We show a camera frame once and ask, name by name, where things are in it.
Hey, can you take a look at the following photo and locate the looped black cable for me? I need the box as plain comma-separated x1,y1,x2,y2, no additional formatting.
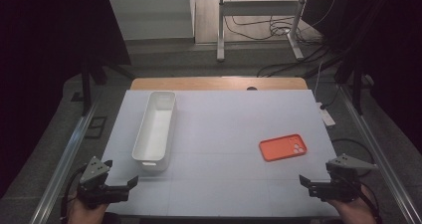
331,137,376,178

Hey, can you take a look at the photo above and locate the white power strip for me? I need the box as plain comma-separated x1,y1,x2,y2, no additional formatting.
316,102,336,128

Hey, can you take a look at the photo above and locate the black rectangular floor frame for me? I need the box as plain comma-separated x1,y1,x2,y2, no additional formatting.
84,115,107,139

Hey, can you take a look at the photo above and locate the black stand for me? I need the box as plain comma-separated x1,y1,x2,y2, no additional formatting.
332,51,376,115
71,56,133,115

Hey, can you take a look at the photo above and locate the aluminium rail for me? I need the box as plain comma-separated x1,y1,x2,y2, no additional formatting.
337,84,422,224
29,98,101,224

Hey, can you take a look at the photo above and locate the white metal desk frame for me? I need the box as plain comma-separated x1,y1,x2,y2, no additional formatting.
216,0,312,63

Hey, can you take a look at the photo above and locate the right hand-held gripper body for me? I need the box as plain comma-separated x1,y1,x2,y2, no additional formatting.
308,153,379,203

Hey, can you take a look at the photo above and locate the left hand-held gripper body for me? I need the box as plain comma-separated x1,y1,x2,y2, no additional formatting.
78,156,130,208

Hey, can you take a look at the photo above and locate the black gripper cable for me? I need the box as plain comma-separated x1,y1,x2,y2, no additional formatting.
60,165,89,220
359,180,382,223

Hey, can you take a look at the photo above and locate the white plastic bin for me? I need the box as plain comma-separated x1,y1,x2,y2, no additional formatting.
131,90,177,172

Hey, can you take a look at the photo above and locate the person's right hand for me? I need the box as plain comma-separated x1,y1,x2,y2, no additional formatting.
326,185,377,224

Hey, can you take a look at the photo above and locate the long black floor cable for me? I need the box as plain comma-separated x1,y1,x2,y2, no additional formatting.
257,44,332,79

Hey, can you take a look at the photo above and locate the bundle of black floor cables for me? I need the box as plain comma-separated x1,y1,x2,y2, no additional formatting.
223,14,329,47

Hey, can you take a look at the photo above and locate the orange phone case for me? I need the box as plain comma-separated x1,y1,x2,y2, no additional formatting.
258,133,308,163

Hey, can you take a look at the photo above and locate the white table board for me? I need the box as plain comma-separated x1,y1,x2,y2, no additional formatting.
103,89,339,218

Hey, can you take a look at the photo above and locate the dark curtain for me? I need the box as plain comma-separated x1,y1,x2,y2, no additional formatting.
303,0,422,152
0,0,132,198

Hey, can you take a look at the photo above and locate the person's left hand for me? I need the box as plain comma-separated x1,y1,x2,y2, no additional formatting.
68,192,108,224

